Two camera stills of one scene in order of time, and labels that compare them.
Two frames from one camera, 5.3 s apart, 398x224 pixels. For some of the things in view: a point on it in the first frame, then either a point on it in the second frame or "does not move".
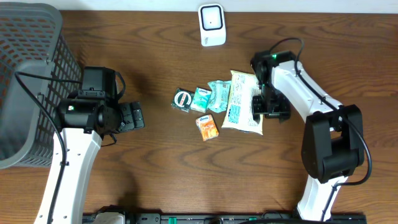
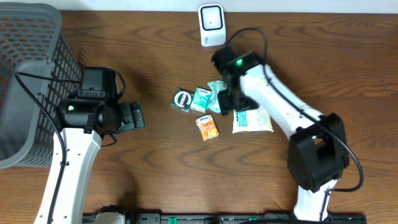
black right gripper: (282, 111) → (225, 104)
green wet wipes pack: (218, 98) does not move
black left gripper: (131, 116) does not move
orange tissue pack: (207, 127) does not move
